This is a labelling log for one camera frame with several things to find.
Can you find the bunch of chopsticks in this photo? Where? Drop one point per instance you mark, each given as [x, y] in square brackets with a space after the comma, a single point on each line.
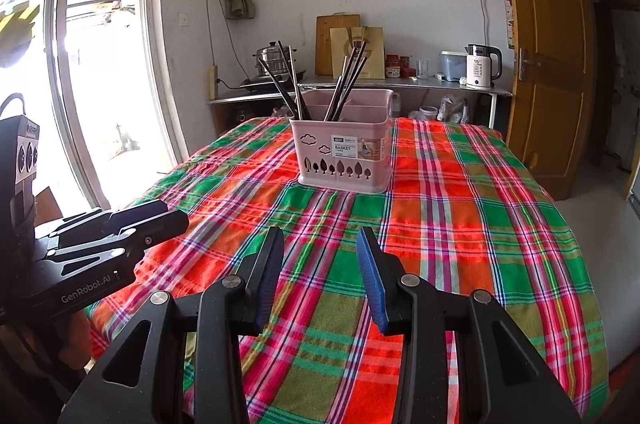
[342, 96]

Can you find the red lidded jar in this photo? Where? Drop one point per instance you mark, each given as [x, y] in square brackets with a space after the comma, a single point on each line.
[392, 59]
[405, 61]

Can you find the white bowl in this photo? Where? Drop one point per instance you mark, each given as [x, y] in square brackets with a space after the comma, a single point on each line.
[429, 113]

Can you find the yellow black striped barrier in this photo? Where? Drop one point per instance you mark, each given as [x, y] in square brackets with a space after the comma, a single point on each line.
[20, 16]

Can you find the stainless steel steamer pot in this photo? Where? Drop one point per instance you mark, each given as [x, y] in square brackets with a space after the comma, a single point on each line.
[272, 54]

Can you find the tan paper gift bag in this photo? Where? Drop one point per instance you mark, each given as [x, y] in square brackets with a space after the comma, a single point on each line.
[375, 54]

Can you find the beige power strip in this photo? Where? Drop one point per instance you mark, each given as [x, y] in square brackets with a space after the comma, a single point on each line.
[214, 84]

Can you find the wooden cutting board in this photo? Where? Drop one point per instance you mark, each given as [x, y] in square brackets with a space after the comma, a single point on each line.
[324, 49]

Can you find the clear plastic bag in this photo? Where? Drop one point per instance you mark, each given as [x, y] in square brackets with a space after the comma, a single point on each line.
[452, 109]

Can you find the person's left hand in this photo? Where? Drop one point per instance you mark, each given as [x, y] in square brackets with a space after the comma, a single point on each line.
[77, 339]

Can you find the blue grey plastic container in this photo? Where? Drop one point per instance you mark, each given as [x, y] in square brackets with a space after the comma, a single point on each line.
[452, 66]

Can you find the plaid tablecloth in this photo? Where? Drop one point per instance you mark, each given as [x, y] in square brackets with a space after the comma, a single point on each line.
[450, 204]

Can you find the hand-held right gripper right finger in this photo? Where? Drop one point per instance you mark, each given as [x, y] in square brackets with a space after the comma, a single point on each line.
[375, 284]

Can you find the wall poster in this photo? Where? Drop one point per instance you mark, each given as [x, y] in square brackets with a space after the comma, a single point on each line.
[507, 4]

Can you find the large glass window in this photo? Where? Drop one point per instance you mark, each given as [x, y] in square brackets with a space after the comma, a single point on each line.
[100, 104]

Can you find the black induction cooker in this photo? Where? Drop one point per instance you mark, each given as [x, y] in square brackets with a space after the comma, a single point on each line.
[255, 83]

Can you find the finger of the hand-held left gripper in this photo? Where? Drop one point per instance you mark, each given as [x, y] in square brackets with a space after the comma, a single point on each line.
[135, 211]
[165, 226]

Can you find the low metal-edged side counter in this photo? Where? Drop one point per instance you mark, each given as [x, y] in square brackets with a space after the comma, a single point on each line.
[235, 99]

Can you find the white electric kettle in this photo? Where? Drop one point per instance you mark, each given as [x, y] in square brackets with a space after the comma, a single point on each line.
[479, 71]

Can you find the stainless steel shelf table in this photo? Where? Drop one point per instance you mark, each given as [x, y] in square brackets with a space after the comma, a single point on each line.
[435, 86]

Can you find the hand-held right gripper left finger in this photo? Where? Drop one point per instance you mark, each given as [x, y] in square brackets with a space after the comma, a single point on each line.
[267, 284]

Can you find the wooden door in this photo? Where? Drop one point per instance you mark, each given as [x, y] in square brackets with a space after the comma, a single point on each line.
[550, 54]

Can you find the pink utensil basket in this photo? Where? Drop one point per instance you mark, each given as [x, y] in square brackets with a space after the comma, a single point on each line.
[380, 144]

